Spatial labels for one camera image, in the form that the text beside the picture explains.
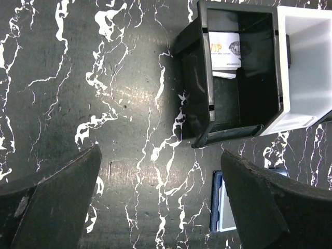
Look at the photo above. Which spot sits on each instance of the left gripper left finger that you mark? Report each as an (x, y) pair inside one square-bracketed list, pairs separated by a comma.
[(47, 209)]

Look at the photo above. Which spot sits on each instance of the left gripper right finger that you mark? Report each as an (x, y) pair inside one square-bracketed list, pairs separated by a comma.
[(273, 211)]

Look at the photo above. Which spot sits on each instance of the white VIP card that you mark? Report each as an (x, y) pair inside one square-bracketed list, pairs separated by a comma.
[(225, 50)]

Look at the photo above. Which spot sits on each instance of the white plastic bin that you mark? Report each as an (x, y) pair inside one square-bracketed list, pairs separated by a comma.
[(305, 68)]

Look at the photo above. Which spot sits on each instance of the blue card holder wallet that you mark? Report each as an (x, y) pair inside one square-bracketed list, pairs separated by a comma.
[(222, 219)]

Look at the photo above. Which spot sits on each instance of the black tray with blue card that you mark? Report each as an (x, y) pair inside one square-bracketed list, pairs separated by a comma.
[(236, 103)]

